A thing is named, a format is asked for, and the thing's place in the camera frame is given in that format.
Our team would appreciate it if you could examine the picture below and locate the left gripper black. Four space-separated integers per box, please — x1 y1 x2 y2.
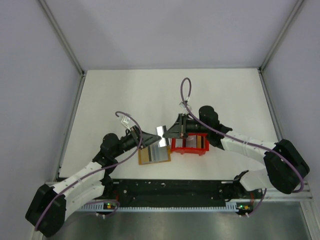
112 125 161 158

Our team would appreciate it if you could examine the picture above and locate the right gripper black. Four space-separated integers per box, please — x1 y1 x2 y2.
163 113 210 139

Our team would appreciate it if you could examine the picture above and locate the beige card with black stripe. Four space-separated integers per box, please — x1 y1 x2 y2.
138 148 152 165

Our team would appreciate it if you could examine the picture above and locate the yellow leather card holder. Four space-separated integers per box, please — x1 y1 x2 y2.
147 144 171 164

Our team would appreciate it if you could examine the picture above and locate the red plastic card bin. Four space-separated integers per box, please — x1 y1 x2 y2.
170 133 210 156

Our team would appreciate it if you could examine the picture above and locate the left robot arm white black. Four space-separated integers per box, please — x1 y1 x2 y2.
25 125 161 238

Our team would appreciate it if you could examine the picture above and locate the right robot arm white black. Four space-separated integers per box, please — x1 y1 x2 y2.
163 105 310 198

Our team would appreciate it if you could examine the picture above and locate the stack of cards in bin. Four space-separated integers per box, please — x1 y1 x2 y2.
175 135 205 149

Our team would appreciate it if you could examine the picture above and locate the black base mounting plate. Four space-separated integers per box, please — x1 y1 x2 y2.
103 179 263 207

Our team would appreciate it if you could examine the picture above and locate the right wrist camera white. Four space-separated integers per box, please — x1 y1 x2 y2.
179 101 192 111

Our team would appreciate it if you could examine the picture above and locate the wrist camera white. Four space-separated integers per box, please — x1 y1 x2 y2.
121 115 131 125
179 101 192 111

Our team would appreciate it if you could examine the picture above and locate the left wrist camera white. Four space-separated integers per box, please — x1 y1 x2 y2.
121 115 131 125

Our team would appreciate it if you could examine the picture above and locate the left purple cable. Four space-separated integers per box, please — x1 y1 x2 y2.
34 111 144 231

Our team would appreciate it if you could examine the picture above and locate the purple cable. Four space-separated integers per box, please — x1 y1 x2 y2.
180 77 305 217
34 111 144 231

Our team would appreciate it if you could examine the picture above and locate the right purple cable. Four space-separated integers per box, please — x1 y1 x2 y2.
180 77 305 217

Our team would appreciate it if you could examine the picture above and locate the grey slotted cable duct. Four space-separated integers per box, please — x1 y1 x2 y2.
78 202 252 213

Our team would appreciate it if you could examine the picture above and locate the aluminium frame rail front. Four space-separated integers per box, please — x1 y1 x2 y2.
44 182 313 201

